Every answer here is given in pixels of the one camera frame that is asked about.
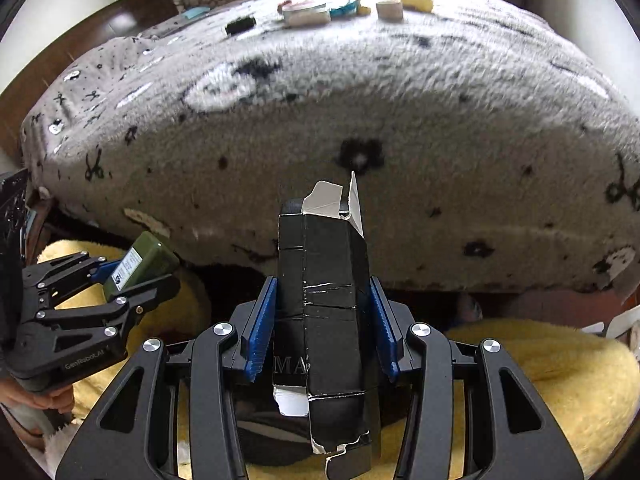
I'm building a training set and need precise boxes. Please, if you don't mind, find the person's left hand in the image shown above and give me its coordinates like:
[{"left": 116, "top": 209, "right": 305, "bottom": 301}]
[{"left": 0, "top": 377, "right": 76, "bottom": 412}]

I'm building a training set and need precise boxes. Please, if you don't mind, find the olive green small box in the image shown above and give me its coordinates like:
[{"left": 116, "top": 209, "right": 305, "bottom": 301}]
[{"left": 102, "top": 231, "right": 181, "bottom": 297}]

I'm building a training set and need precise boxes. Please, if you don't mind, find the grey fluffy printed blanket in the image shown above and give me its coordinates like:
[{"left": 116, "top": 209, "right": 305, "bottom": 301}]
[{"left": 20, "top": 0, "right": 640, "bottom": 293}]

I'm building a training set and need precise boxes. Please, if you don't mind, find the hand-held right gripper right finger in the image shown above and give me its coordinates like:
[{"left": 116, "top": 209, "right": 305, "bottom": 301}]
[{"left": 367, "top": 275, "right": 586, "bottom": 480}]

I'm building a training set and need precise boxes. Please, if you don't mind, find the black cardboard carton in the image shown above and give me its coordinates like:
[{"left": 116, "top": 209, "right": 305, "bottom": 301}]
[{"left": 272, "top": 170, "right": 373, "bottom": 468}]

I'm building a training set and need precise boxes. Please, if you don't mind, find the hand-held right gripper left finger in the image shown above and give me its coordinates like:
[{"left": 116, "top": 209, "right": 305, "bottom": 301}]
[{"left": 55, "top": 276, "right": 279, "bottom": 480}]

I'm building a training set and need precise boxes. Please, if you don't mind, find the white plastic object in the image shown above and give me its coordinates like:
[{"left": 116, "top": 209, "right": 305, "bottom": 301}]
[{"left": 580, "top": 305, "right": 640, "bottom": 356}]

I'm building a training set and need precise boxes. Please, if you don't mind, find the dark wooden headboard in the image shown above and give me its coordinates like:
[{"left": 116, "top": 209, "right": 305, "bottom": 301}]
[{"left": 0, "top": 0, "right": 181, "bottom": 106}]

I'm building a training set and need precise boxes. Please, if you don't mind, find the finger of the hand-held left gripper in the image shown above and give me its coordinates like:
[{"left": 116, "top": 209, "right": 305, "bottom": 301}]
[
  {"left": 36, "top": 274, "right": 182, "bottom": 345},
  {"left": 22, "top": 252, "right": 123, "bottom": 311}
]

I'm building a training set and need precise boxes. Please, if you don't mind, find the light grey patterned sheet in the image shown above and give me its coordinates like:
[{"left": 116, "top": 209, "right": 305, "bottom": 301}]
[{"left": 20, "top": 15, "right": 211, "bottom": 186}]

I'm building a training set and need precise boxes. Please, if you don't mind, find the white round container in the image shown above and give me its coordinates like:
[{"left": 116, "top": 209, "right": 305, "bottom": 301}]
[{"left": 281, "top": 1, "right": 331, "bottom": 28}]

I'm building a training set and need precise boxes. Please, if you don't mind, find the blue snack wrapper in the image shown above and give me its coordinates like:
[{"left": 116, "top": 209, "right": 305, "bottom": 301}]
[{"left": 328, "top": 0, "right": 363, "bottom": 19}]

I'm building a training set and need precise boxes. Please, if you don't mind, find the small black box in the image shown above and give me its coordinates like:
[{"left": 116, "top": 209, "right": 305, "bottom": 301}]
[{"left": 225, "top": 16, "right": 257, "bottom": 36}]

